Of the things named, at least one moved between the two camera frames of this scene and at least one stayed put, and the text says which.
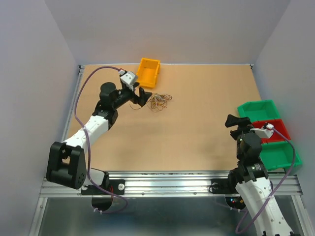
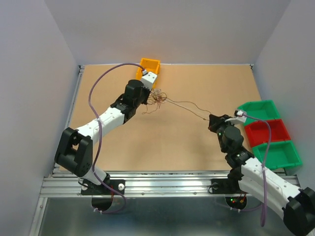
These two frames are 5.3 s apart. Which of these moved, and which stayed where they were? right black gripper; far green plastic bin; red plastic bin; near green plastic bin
Moved: right black gripper
Stayed: near green plastic bin; red plastic bin; far green plastic bin
